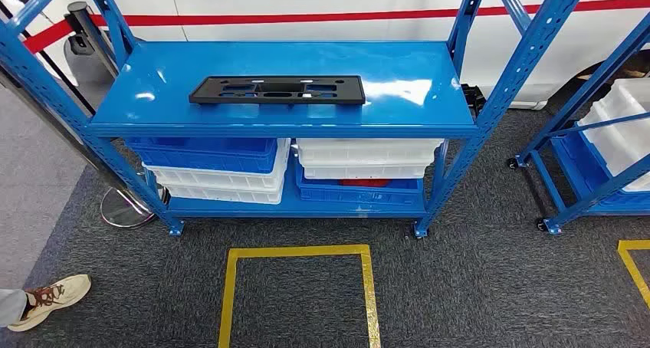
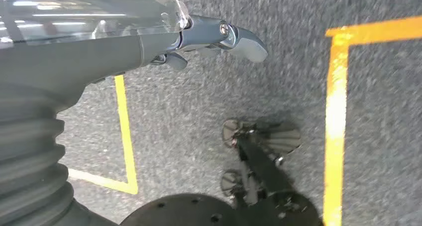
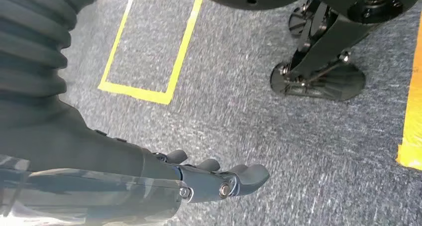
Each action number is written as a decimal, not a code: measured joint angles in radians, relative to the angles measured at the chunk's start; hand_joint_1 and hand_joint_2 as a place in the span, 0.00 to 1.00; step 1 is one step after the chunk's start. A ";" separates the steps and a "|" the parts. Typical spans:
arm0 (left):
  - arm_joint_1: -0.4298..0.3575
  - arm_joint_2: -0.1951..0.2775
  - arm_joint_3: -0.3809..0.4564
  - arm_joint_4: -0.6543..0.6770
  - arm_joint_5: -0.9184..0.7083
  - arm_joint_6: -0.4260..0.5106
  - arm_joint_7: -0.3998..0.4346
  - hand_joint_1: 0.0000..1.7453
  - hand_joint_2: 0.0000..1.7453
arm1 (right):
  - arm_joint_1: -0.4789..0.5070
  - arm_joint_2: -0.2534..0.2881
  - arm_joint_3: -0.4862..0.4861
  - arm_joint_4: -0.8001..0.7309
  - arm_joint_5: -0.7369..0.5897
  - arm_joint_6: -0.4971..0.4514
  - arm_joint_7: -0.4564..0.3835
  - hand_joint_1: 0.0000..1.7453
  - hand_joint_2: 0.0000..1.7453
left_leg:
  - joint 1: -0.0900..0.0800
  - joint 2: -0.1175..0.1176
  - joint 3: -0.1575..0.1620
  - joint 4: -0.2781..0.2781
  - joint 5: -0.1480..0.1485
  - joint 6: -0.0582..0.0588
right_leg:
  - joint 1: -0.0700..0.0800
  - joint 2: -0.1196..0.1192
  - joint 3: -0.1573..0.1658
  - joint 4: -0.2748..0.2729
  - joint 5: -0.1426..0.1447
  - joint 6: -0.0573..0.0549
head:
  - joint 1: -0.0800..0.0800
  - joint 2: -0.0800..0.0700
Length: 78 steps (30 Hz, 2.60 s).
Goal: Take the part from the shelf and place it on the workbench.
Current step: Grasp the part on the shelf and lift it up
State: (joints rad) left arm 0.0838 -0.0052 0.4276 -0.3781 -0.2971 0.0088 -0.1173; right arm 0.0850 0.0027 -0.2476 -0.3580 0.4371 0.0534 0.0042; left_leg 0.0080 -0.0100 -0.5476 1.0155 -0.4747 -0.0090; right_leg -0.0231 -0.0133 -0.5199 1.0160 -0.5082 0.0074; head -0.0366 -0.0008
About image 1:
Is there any black plastic plate holder part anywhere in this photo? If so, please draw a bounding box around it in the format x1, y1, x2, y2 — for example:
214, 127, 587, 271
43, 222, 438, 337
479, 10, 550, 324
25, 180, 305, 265
189, 74, 366, 107

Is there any blue metal shelf rack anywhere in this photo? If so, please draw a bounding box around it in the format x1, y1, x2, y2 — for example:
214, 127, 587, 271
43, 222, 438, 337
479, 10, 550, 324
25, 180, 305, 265
0, 0, 595, 239

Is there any blue wheeled shelf rack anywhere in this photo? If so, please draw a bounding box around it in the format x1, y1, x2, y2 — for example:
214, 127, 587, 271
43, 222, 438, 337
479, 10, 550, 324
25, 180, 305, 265
507, 10, 650, 235

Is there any white plastic crate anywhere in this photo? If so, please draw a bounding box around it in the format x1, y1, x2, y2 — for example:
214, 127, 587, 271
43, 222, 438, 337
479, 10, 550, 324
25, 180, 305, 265
577, 101, 650, 193
604, 77, 650, 133
162, 178, 285, 205
302, 163, 428, 181
296, 138, 445, 168
144, 138, 292, 193

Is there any blue plastic crate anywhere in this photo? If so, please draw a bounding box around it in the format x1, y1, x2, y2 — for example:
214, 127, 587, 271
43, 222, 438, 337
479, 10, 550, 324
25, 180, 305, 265
294, 160, 426, 208
550, 130, 650, 215
124, 137, 279, 175

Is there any red item in crate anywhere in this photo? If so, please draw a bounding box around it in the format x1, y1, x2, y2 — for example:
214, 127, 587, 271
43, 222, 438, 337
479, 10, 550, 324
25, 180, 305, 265
339, 179, 392, 189

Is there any small black object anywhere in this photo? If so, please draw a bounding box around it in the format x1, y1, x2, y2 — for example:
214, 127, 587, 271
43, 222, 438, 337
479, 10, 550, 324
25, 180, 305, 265
459, 83, 488, 119

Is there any red barrier belt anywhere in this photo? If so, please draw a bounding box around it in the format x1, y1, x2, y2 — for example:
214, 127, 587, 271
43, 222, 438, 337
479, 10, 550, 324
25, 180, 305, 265
22, 0, 650, 54

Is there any white car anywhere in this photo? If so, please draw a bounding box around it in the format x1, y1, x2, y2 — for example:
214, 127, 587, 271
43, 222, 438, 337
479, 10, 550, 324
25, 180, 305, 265
0, 0, 650, 110

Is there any chrome stanchion with round base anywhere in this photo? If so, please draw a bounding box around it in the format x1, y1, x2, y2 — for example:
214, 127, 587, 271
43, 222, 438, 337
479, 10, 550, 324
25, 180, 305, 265
0, 68, 171, 230

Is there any black-topped barrier stanchion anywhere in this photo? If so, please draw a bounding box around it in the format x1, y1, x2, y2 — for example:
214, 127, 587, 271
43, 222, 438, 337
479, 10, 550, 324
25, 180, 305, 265
67, 1, 123, 80

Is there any person's shoe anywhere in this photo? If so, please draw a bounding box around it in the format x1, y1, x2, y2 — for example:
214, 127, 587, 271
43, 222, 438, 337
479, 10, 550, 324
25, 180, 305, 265
7, 274, 93, 333

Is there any person's leg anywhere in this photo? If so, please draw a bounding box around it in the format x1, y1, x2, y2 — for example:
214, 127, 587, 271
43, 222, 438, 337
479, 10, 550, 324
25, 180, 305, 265
0, 288, 29, 329

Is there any thin black post, disc base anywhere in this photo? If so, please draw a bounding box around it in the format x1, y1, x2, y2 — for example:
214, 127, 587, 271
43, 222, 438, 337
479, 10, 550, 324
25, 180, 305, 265
0, 0, 97, 117

